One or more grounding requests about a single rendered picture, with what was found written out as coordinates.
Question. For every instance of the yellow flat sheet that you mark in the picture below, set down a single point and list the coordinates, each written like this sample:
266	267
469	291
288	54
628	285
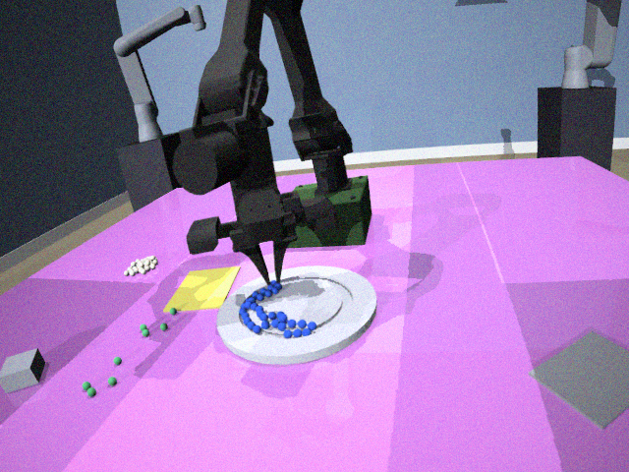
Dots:
203	289

